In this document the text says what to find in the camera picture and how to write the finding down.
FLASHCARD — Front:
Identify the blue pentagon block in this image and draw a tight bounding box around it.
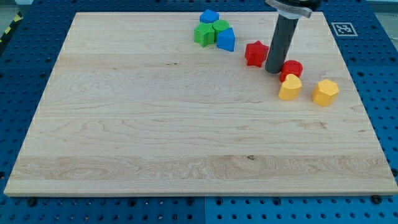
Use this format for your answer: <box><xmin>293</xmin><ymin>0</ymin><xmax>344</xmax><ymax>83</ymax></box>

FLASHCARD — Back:
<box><xmin>200</xmin><ymin>9</ymin><xmax>220</xmax><ymax>24</ymax></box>

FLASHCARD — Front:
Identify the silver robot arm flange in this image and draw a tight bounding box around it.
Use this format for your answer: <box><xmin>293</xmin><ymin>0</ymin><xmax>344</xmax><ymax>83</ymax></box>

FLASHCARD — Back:
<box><xmin>264</xmin><ymin>0</ymin><xmax>322</xmax><ymax>19</ymax></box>

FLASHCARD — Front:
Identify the yellow heart block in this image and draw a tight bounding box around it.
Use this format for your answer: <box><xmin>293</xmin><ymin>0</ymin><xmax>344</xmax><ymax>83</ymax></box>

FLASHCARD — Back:
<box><xmin>278</xmin><ymin>74</ymin><xmax>302</xmax><ymax>101</ymax></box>

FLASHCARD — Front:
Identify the red star block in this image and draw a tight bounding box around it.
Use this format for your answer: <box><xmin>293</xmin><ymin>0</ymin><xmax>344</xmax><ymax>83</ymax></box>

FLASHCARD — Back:
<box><xmin>244</xmin><ymin>40</ymin><xmax>269</xmax><ymax>68</ymax></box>

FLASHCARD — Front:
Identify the blue wedge block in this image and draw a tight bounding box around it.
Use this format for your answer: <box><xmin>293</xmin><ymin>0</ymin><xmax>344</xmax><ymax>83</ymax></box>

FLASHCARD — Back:
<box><xmin>216</xmin><ymin>28</ymin><xmax>235</xmax><ymax>52</ymax></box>

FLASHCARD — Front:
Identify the black bolt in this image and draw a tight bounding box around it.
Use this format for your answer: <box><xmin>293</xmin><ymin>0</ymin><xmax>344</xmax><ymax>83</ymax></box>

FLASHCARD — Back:
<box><xmin>26</xmin><ymin>197</ymin><xmax>37</xmax><ymax>207</ymax></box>
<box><xmin>371</xmin><ymin>195</ymin><xmax>382</xmax><ymax>205</ymax></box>

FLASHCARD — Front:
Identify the black bolt right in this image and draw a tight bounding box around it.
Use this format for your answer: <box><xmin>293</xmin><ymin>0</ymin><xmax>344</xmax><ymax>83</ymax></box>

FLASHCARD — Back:
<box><xmin>371</xmin><ymin>195</ymin><xmax>382</xmax><ymax>205</ymax></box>

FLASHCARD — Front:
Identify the green star block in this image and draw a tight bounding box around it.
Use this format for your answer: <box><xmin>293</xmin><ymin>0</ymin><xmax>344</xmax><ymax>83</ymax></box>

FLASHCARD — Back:
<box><xmin>194</xmin><ymin>22</ymin><xmax>215</xmax><ymax>47</ymax></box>

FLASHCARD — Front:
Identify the light wooden board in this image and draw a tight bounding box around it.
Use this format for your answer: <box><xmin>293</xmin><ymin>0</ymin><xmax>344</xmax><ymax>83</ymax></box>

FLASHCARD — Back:
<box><xmin>4</xmin><ymin>12</ymin><xmax>397</xmax><ymax>197</ymax></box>

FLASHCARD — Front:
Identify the black bolt left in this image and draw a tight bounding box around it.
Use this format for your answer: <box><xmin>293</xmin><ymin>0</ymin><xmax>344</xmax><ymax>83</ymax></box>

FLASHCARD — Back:
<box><xmin>26</xmin><ymin>197</ymin><xmax>37</xmax><ymax>207</ymax></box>

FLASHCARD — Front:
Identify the yellow hexagon block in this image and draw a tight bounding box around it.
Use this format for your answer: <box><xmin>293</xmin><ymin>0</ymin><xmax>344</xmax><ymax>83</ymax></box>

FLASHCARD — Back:
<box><xmin>312</xmin><ymin>79</ymin><xmax>339</xmax><ymax>106</ymax></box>

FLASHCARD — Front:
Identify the red cylinder block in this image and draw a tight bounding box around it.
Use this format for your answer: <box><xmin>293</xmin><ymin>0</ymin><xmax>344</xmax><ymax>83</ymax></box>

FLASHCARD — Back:
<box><xmin>279</xmin><ymin>60</ymin><xmax>303</xmax><ymax>83</ymax></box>

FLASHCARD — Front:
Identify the white fiducial marker tag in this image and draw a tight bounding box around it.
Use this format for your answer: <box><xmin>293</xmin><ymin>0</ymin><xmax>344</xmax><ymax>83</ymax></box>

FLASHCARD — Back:
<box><xmin>331</xmin><ymin>22</ymin><xmax>358</xmax><ymax>37</ymax></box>

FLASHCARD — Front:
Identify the green cylinder block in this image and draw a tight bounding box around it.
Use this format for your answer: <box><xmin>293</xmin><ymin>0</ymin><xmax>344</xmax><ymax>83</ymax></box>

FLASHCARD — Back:
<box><xmin>212</xmin><ymin>19</ymin><xmax>230</xmax><ymax>42</ymax></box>

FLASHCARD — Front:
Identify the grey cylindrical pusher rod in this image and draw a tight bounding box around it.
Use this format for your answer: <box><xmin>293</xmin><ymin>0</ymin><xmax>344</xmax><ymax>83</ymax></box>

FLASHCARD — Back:
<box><xmin>265</xmin><ymin>14</ymin><xmax>299</xmax><ymax>74</ymax></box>

